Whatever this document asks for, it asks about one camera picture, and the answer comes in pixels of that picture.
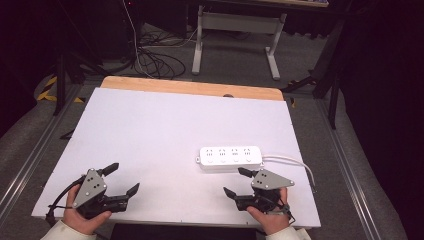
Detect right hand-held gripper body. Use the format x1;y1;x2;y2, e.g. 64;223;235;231
234;168;296;214

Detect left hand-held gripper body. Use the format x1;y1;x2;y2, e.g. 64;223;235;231
71;167;129;220

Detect person's left hand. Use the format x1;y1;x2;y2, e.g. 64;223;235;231
62;183;113;236

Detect person's right hand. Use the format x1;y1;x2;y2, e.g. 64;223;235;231
245;187;290;236

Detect white power strip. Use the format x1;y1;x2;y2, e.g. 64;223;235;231
195;145;264;172

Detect white board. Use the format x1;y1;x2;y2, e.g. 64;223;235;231
31;87;322;229

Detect black metal stand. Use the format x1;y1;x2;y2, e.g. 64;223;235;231
281;13;348;129
53;0;111;116

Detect yellow black floor tape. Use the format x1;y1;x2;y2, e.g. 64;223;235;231
36;75;86;104

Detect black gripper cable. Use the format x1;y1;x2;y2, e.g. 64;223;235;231
45;174;88;228

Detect white power strip cable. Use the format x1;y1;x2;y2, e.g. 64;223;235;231
261;154;317;193

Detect aluminium floor rail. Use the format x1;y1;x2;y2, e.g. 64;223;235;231
0;83;84;214
316;99;381;240

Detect black floor cables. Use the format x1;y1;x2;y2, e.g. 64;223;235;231
133;26;187;80

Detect white floor cable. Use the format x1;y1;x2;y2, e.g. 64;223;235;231
121;0;158;79

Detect white desk frame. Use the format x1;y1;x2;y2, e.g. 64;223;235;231
191;4;288;82

